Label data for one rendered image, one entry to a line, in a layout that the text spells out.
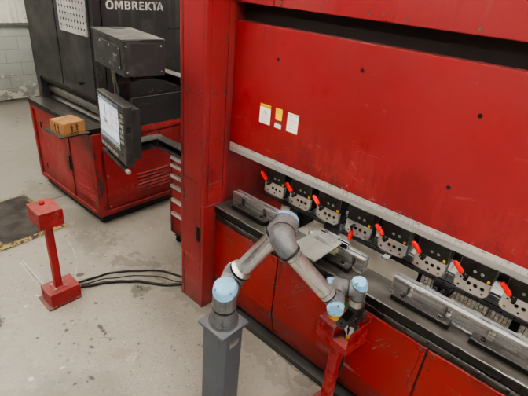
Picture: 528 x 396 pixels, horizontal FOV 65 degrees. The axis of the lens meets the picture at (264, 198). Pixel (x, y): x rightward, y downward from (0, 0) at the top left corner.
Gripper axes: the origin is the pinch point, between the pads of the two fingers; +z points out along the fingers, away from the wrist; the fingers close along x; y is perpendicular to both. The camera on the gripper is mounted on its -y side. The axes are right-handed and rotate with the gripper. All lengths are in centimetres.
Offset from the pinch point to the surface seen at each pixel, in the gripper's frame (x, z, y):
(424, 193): -4, -72, 36
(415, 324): -21.7, -11.5, 22.1
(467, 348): -45, -12, 28
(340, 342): 0.2, 2.3, -5.0
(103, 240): 252, 70, -41
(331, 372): 4.0, 30.0, -3.5
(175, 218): 211, 45, 15
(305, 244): 44, -26, 10
